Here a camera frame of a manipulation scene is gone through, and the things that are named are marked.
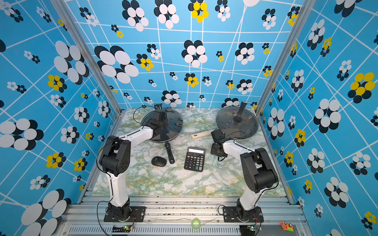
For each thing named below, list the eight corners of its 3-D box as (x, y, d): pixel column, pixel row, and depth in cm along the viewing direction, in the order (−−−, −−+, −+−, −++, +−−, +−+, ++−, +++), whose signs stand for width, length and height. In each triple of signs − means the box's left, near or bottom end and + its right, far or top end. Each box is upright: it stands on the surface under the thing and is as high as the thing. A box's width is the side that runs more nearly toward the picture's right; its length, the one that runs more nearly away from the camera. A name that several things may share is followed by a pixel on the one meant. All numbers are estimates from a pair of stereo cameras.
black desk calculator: (184, 169, 91) (183, 167, 88) (187, 149, 100) (187, 146, 97) (203, 172, 90) (203, 169, 87) (205, 151, 99) (205, 148, 96)
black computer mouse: (151, 166, 92) (150, 165, 90) (152, 158, 96) (152, 156, 94) (166, 166, 92) (165, 165, 90) (167, 158, 96) (166, 156, 94)
